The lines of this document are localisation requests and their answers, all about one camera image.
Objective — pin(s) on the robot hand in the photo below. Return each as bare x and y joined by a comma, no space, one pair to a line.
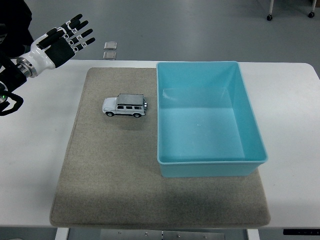
41,58

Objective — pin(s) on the white toy car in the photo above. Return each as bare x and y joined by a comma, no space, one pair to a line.
125,106

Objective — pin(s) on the blue plastic box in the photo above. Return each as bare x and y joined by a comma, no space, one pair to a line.
207,130

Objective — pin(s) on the brown felt mat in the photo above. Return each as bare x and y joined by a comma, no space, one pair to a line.
120,170

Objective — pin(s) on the white table leg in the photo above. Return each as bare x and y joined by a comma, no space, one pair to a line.
61,234
253,234

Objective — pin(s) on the grey metal plate with screws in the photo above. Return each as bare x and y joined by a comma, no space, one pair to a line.
162,235

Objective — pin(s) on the black table control panel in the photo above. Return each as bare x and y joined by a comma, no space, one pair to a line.
301,231

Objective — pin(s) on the white wheeled cart frame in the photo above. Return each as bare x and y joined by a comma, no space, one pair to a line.
291,10

